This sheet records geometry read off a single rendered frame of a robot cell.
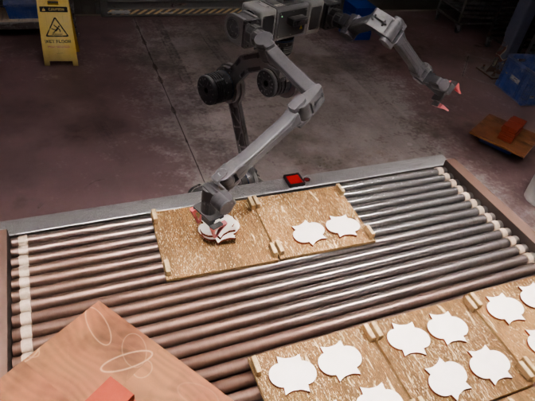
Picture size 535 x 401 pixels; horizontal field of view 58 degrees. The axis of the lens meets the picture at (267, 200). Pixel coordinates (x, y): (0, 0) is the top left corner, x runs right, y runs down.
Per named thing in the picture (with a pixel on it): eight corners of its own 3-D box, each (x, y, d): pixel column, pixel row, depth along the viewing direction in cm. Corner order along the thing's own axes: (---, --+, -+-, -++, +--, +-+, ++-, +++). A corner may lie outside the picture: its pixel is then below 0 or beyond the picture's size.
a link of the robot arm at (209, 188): (212, 177, 170) (198, 183, 166) (224, 188, 166) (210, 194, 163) (211, 193, 174) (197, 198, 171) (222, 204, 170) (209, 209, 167)
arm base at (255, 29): (256, 44, 212) (259, 17, 204) (268, 51, 208) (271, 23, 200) (240, 48, 207) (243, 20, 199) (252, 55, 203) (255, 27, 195)
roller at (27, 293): (13, 297, 160) (10, 287, 157) (472, 204, 229) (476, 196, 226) (13, 308, 157) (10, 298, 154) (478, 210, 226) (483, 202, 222)
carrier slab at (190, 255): (150, 215, 191) (150, 212, 190) (249, 201, 204) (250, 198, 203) (166, 282, 166) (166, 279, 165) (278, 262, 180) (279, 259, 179)
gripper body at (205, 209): (209, 225, 170) (211, 209, 166) (192, 209, 176) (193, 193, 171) (224, 218, 174) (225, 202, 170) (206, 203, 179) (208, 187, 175)
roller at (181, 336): (15, 377, 140) (11, 367, 137) (517, 248, 209) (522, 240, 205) (15, 392, 137) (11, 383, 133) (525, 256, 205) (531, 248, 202)
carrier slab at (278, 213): (250, 200, 204) (250, 198, 203) (336, 188, 218) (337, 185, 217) (279, 261, 180) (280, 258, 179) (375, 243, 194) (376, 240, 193)
